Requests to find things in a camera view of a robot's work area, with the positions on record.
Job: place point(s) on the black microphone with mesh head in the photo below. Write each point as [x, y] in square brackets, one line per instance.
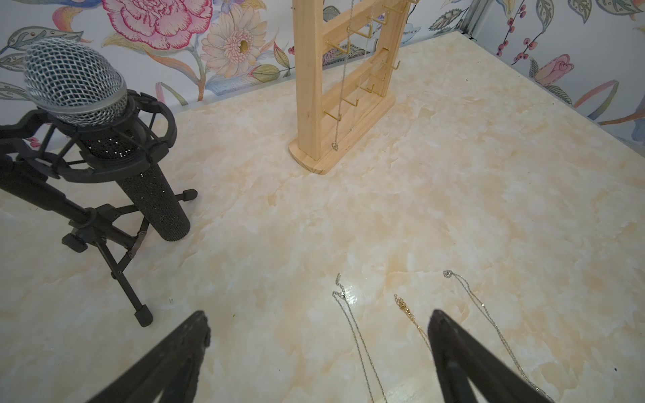
[123, 133]

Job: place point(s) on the wooden jewelry display stand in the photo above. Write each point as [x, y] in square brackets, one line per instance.
[330, 124]

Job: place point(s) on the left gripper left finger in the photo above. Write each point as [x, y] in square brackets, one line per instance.
[169, 372]

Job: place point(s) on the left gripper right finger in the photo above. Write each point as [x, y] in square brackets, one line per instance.
[462, 363]

